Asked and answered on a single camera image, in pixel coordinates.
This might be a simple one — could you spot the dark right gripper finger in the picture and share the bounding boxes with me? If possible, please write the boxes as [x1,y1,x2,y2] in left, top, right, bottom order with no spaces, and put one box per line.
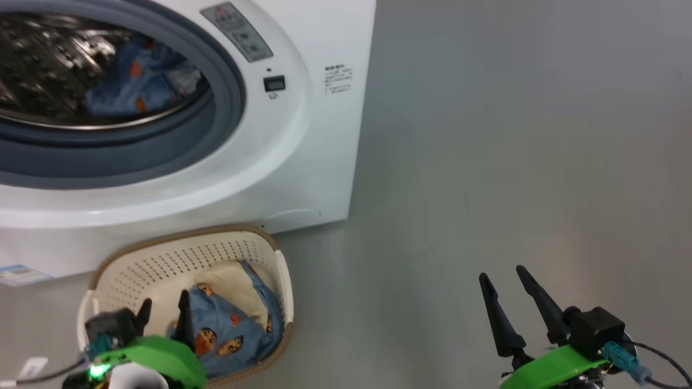
[479,273,526,357]
[516,265,568,345]

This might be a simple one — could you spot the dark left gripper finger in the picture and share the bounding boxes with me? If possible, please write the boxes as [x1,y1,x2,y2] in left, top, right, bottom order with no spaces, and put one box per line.
[135,298,153,336]
[176,290,195,351]

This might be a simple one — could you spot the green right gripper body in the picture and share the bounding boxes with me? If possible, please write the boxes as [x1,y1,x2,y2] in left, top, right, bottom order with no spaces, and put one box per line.
[500,346,609,389]

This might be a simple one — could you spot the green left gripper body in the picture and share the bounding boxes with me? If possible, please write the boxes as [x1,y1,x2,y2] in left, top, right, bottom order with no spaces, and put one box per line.
[89,335,207,389]

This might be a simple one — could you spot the blue cartoon print garment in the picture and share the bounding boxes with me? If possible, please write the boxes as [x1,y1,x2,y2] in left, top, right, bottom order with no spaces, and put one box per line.
[84,35,209,118]
[168,262,285,379]

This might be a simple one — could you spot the cream cloth garment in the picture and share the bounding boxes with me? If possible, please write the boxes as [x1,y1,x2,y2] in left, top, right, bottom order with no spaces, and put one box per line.
[146,261,271,336]

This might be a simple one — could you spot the cream perforated laundry basket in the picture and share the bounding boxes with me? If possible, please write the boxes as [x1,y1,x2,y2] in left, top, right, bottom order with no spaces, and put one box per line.
[77,224,295,389]

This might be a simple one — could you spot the white front-load washing machine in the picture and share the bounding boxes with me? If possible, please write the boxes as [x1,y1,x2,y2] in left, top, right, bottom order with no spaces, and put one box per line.
[0,0,376,281]

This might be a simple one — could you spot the blue energy label sticker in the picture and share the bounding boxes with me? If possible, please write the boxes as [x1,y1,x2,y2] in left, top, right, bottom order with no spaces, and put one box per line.
[0,264,55,287]

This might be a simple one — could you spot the round white filter cover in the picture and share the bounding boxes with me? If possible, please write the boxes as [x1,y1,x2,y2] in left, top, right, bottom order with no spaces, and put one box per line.
[265,210,323,234]

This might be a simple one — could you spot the grey warning sticker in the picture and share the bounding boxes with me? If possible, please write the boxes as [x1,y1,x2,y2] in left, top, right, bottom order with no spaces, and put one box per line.
[201,2,274,63]

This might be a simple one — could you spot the teal left camera connector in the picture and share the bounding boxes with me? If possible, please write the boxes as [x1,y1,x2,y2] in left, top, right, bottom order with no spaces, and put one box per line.
[89,334,113,358]

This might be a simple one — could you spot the teal camera connector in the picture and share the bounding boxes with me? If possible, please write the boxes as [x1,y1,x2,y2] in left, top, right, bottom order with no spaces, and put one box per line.
[89,334,113,358]
[601,341,653,383]

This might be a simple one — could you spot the teal right camera connector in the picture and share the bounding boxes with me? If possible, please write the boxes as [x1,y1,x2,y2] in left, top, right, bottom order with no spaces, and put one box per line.
[601,341,653,383]

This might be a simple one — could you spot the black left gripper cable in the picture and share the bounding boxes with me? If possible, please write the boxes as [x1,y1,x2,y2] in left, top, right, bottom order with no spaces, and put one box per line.
[0,357,91,387]

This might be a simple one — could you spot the white cable tag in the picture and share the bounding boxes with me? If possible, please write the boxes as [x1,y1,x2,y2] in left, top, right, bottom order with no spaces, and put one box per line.
[19,357,48,382]

